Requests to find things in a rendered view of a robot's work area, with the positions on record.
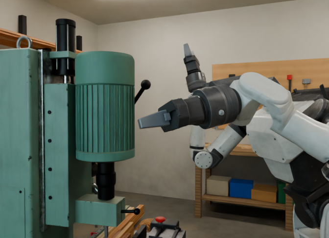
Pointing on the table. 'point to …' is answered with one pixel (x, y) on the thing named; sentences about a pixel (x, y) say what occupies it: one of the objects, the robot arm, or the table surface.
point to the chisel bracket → (100, 210)
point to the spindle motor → (105, 106)
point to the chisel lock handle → (131, 211)
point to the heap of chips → (145, 224)
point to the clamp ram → (141, 232)
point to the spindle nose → (105, 180)
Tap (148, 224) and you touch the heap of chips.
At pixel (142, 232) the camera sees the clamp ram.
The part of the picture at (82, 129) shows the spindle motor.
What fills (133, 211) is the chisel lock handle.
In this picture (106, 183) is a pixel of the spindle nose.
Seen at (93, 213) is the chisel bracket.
